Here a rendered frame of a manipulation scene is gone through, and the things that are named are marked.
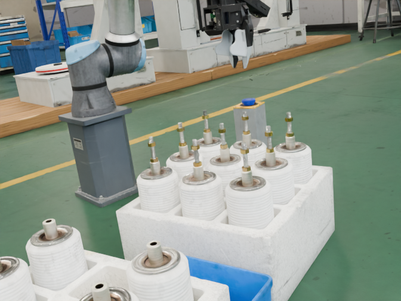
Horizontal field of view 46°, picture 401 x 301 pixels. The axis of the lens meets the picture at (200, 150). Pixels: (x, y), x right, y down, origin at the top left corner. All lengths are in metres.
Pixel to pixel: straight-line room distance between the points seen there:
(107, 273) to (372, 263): 0.61
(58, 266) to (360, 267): 0.67
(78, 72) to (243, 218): 0.84
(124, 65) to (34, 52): 3.97
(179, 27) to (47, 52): 2.26
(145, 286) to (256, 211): 0.33
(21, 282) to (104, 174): 0.85
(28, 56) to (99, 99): 4.00
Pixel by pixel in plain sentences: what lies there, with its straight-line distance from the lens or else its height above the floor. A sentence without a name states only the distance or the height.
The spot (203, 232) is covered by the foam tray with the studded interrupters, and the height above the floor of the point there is 0.17.
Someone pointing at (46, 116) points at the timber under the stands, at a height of 0.06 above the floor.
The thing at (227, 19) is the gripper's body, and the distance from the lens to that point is 1.12.
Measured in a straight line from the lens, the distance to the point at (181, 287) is 0.74.
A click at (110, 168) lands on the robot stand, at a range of 1.63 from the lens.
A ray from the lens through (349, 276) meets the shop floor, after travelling 1.14.
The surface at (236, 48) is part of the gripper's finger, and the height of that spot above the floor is 0.50.
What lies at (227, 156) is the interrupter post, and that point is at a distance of 1.12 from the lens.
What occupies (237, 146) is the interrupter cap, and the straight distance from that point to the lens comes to 1.22.
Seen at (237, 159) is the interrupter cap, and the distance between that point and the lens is 1.13.
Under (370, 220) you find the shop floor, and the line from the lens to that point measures 1.38.
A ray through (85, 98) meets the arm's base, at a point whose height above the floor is 0.36.
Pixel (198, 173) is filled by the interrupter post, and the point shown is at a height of 0.27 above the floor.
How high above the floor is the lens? 0.62
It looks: 18 degrees down
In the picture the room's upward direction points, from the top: 7 degrees counter-clockwise
